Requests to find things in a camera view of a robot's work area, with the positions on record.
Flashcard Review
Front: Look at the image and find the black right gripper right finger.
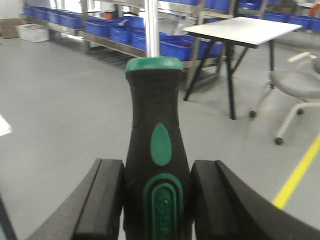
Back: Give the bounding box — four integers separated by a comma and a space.
191, 160, 320, 240

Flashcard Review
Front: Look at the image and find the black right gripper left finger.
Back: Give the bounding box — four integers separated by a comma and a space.
29, 159, 124, 240

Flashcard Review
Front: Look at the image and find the green black screwdriver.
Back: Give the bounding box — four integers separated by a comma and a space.
123, 0, 192, 240

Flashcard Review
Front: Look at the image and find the grey rolling chair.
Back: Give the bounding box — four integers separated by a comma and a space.
248, 51, 320, 146

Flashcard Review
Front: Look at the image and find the blue bin on rack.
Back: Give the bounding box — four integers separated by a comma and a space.
160, 40, 192, 62

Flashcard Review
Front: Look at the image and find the white top folding table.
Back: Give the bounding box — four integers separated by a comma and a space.
183, 16, 302, 120

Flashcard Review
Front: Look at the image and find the white cardboard box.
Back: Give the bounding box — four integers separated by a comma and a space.
16, 23, 50, 43

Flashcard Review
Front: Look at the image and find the steel roller rack shelf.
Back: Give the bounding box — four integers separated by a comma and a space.
23, 0, 320, 83

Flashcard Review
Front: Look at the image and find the brown cardboard box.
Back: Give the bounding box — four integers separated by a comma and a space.
0, 18, 23, 39

